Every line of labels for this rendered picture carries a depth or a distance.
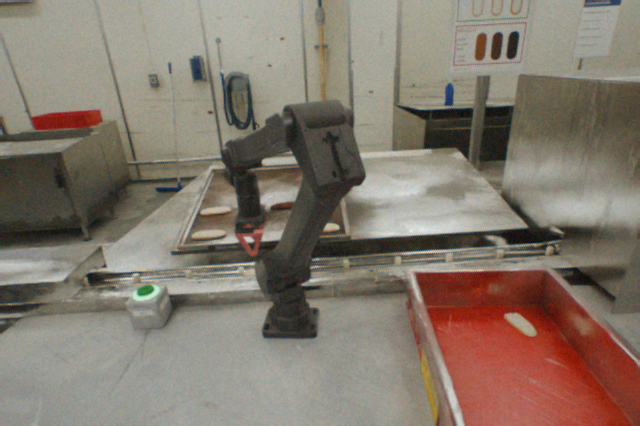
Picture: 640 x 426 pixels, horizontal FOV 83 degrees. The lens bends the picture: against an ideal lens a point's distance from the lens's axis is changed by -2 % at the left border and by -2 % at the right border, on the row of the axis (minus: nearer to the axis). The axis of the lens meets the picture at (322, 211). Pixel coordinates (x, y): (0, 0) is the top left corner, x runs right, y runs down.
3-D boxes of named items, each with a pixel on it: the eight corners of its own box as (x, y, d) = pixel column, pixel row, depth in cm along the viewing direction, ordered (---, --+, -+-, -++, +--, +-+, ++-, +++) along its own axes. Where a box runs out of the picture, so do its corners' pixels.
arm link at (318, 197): (319, 178, 42) (388, 163, 46) (276, 96, 47) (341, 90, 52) (264, 301, 78) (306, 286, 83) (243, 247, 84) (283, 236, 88)
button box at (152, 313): (133, 342, 84) (120, 303, 80) (147, 320, 91) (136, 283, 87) (168, 340, 84) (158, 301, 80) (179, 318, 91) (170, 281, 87)
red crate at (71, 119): (34, 130, 354) (29, 117, 349) (55, 124, 387) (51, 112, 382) (88, 127, 359) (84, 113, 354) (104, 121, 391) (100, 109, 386)
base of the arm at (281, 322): (261, 338, 79) (316, 338, 78) (257, 307, 76) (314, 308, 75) (269, 312, 87) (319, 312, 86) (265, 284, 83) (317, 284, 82)
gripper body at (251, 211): (234, 229, 87) (230, 200, 84) (241, 212, 96) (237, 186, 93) (262, 228, 87) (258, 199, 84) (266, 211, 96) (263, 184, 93)
